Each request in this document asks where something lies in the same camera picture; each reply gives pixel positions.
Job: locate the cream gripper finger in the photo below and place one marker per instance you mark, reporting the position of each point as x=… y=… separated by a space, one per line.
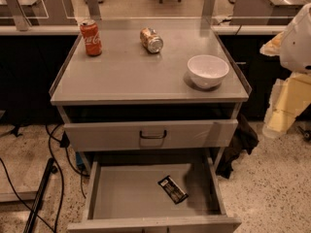
x=272 y=47
x=288 y=100

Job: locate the black rxbar chocolate bar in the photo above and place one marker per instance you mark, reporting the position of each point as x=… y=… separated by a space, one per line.
x=176 y=194

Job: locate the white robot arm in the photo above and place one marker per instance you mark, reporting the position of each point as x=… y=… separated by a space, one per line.
x=295 y=51

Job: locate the closed grey upper drawer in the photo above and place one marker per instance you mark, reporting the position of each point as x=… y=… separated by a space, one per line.
x=181 y=134

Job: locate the grey metal drawer cabinet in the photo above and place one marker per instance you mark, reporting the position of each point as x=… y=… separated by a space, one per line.
x=127 y=83

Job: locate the open grey middle drawer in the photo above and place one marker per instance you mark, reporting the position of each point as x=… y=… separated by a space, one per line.
x=127 y=199

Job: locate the grey desk back right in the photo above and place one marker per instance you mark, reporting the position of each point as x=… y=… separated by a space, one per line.
x=265 y=12

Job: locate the grey desk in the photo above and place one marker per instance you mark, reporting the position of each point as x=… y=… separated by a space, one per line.
x=37 y=12
x=265 y=12

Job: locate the dark cloth beside cabinet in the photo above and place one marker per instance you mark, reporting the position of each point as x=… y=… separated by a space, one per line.
x=244 y=138

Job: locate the white ceramic bowl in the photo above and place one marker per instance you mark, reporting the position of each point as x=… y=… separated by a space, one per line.
x=207 y=71

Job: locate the tipped silver orange can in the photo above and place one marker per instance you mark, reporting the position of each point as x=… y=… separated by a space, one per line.
x=150 y=40

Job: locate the red coca-cola can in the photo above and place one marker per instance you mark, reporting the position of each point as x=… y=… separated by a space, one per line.
x=90 y=32

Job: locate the grey desk back left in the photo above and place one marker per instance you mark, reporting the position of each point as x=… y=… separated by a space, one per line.
x=37 y=12

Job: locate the black bar on floor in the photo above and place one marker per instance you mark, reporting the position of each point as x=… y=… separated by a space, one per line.
x=39 y=197

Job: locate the black drawer handle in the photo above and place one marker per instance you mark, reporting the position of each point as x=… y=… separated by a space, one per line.
x=144 y=135

